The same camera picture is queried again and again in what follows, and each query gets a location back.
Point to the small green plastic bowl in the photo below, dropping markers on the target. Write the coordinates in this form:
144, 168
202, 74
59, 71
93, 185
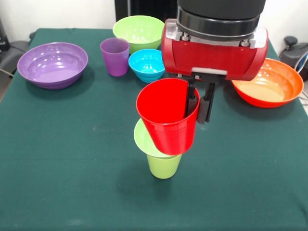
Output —
144, 142

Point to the purple plastic cup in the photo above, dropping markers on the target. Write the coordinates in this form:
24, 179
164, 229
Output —
113, 60

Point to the red plastic cup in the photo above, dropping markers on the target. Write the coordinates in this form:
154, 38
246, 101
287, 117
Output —
163, 108

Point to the small blue plastic bowl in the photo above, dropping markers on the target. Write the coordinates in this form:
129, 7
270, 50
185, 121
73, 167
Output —
146, 67

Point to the large orange plastic bowl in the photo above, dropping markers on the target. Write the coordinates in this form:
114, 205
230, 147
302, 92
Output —
272, 86

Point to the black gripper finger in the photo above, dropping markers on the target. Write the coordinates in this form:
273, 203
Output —
190, 98
205, 106

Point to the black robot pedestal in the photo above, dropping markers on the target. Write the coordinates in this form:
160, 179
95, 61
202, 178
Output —
144, 7

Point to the green plastic cup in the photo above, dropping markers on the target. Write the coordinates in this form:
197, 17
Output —
163, 167

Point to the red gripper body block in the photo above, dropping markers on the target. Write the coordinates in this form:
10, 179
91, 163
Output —
211, 59

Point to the dark green table cloth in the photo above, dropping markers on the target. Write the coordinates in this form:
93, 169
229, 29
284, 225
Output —
154, 204

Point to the large purple plastic bowl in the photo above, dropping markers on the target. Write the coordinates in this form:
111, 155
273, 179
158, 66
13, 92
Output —
53, 72

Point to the large green plastic bowl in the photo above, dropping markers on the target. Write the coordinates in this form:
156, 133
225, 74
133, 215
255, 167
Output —
137, 31

